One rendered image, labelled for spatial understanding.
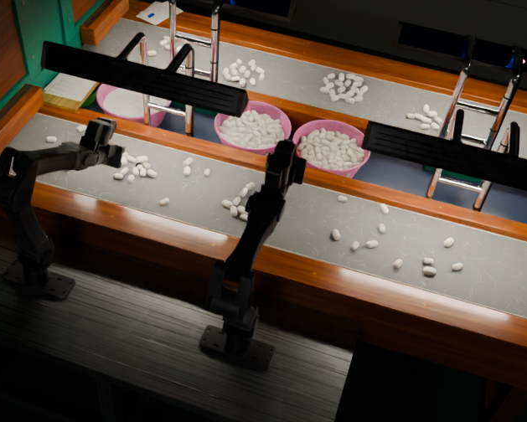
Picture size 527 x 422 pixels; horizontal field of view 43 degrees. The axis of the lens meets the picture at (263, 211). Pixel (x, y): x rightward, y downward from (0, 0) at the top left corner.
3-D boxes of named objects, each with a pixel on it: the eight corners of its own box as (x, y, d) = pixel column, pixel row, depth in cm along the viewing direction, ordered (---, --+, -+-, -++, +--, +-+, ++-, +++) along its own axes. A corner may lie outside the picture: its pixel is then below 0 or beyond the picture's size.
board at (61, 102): (75, 112, 230) (74, 109, 229) (35, 101, 232) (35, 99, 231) (117, 61, 252) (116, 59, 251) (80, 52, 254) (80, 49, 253)
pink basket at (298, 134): (357, 199, 224) (363, 179, 217) (281, 179, 228) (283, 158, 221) (371, 151, 242) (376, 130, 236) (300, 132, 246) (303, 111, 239)
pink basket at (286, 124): (291, 171, 232) (295, 150, 225) (214, 170, 228) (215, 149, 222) (284, 121, 250) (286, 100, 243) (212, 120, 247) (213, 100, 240)
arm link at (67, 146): (73, 137, 186) (-8, 149, 158) (100, 149, 184) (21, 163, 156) (64, 177, 190) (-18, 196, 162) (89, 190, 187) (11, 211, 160)
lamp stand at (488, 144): (479, 183, 235) (526, 76, 203) (423, 169, 238) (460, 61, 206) (483, 150, 248) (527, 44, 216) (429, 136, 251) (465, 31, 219)
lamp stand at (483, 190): (471, 267, 208) (523, 159, 176) (407, 249, 211) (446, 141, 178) (475, 224, 221) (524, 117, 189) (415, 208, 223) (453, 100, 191)
